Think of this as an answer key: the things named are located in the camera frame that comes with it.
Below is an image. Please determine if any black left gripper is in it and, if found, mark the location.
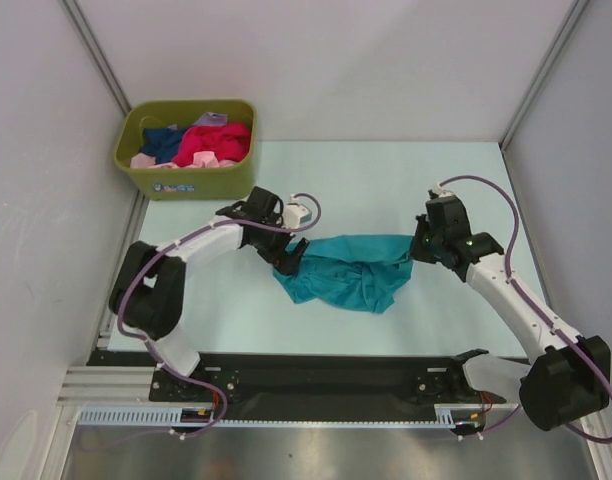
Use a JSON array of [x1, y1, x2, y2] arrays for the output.
[[252, 212, 307, 275]]

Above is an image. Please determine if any teal t shirt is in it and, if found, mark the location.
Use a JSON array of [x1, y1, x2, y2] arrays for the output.
[[273, 234, 414, 314]]

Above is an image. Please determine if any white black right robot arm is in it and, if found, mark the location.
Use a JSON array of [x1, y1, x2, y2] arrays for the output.
[[410, 193, 611, 431]]

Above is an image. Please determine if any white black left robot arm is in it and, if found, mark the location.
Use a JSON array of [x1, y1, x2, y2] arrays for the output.
[[109, 187, 321, 400]]

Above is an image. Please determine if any olive green plastic tub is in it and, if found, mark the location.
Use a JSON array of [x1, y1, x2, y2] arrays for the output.
[[114, 99, 257, 200]]

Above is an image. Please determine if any magenta t shirt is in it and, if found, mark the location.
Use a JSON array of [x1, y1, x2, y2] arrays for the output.
[[172, 122, 252, 167]]

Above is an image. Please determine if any light pink t shirt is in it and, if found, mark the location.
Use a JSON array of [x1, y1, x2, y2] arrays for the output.
[[129, 151, 237, 169]]

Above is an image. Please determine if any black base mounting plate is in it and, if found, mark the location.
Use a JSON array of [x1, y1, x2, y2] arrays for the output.
[[87, 349, 507, 422]]

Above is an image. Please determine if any blue Bowl Tub sticker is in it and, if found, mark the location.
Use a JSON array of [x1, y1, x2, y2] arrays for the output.
[[152, 183, 195, 193]]

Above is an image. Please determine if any lavender t shirt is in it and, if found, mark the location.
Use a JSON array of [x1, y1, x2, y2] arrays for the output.
[[193, 112, 228, 127]]

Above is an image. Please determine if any navy blue t shirt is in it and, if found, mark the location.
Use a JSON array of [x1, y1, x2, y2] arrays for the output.
[[140, 127, 186, 165]]

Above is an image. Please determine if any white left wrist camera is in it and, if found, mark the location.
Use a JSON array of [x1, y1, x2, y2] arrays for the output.
[[282, 196, 312, 230]]

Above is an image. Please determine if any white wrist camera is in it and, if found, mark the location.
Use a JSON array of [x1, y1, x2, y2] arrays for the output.
[[282, 196, 312, 230], [428, 183, 453, 200]]

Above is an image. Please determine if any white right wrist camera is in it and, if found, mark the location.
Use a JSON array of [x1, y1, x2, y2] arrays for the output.
[[428, 183, 453, 200]]

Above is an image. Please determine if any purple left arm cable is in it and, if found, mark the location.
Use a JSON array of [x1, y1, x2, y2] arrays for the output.
[[80, 192, 322, 454]]

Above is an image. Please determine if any aluminium frame rail front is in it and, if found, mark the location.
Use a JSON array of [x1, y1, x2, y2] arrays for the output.
[[57, 366, 154, 406]]

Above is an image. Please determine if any light blue slotted cable duct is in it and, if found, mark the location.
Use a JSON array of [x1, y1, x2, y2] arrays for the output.
[[78, 406, 214, 427]]

